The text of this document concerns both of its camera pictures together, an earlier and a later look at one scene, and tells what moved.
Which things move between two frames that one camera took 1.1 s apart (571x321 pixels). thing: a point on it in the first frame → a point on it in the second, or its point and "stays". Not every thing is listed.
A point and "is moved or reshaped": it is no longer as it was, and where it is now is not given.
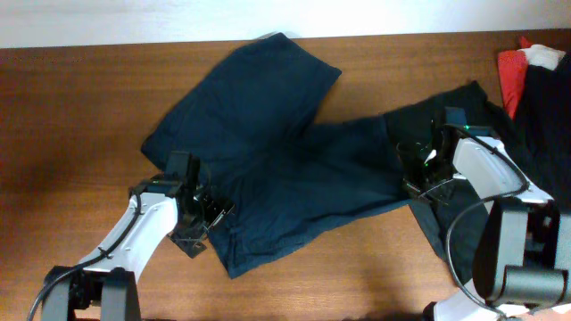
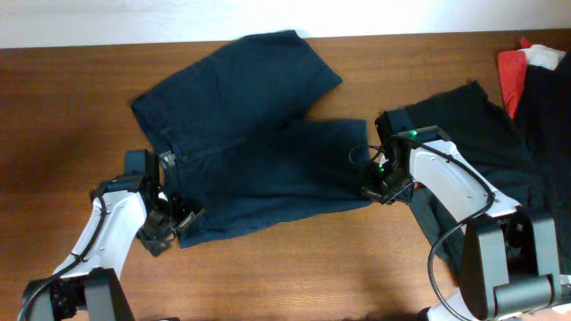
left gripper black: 218,205 → 154,232
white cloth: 542,55 stays
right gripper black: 411,183 → 373,189
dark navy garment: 543,130 stays
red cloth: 512,68 stays
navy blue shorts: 252,130 is moved or reshaped
